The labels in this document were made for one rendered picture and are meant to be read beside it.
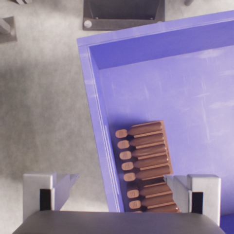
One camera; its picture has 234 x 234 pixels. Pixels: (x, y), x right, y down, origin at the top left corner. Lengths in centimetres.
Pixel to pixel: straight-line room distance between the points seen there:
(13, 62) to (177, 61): 50
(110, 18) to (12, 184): 57
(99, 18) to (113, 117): 36
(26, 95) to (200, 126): 51
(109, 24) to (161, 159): 48
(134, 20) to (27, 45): 33
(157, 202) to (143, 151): 10
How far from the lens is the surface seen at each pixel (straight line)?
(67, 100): 91
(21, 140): 94
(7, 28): 96
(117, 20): 93
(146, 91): 68
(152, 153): 58
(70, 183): 16
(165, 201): 60
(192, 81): 69
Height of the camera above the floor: 89
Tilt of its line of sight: 88 degrees down
